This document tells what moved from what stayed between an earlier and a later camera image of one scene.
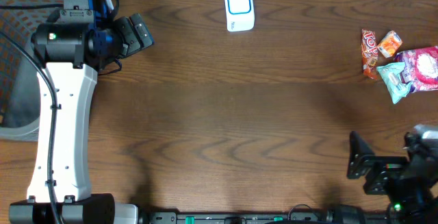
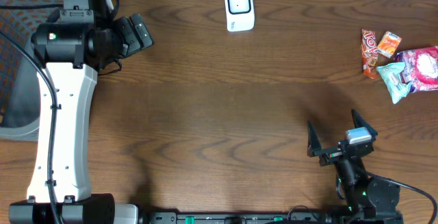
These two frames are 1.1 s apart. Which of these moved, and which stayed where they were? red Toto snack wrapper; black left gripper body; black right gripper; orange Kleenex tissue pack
Moved: black right gripper
Stayed: red Toto snack wrapper; black left gripper body; orange Kleenex tissue pack
